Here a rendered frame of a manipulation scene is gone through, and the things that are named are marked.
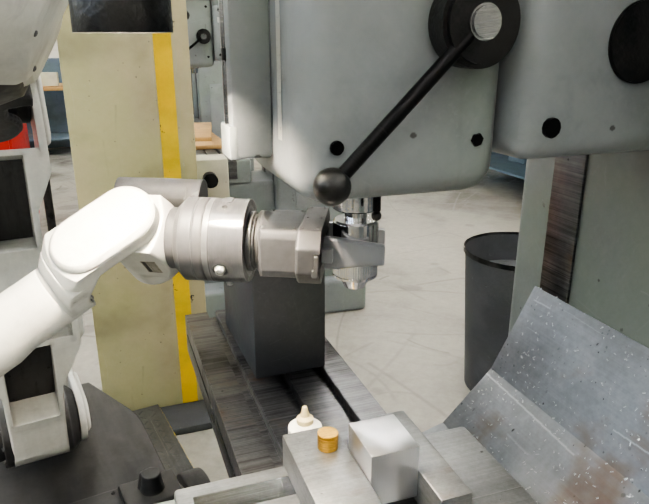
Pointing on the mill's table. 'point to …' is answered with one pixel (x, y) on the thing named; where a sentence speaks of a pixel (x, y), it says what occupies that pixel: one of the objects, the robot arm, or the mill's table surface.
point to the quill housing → (372, 99)
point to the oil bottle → (303, 422)
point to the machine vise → (452, 438)
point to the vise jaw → (324, 472)
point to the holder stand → (277, 323)
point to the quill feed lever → (439, 14)
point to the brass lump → (327, 439)
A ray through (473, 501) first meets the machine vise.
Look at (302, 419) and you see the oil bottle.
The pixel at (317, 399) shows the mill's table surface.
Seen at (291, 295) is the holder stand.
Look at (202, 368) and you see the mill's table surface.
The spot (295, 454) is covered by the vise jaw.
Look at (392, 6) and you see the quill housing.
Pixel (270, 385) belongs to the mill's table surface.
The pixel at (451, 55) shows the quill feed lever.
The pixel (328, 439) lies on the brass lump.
